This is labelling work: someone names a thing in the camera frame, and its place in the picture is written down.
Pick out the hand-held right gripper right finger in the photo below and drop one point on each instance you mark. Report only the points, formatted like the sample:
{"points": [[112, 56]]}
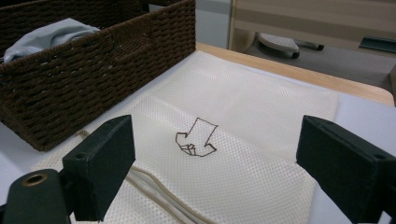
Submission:
{"points": [[345, 168]]}

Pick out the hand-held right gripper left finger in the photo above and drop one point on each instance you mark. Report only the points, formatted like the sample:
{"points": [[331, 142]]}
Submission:
{"points": [[99, 168]]}

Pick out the brown wicker basket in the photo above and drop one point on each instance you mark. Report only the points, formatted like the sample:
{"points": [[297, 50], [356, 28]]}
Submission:
{"points": [[77, 93]]}

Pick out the white mesh laundry bag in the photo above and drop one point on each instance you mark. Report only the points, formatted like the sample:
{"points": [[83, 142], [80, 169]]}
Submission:
{"points": [[249, 102]]}

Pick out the light blue cloth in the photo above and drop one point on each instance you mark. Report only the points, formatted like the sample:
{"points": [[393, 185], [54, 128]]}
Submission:
{"points": [[46, 37]]}

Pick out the white table board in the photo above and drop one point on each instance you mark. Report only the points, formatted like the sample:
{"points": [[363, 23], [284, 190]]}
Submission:
{"points": [[364, 121]]}

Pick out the white cabinet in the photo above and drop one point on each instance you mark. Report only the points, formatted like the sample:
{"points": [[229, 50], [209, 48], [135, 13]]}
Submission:
{"points": [[213, 25]]}

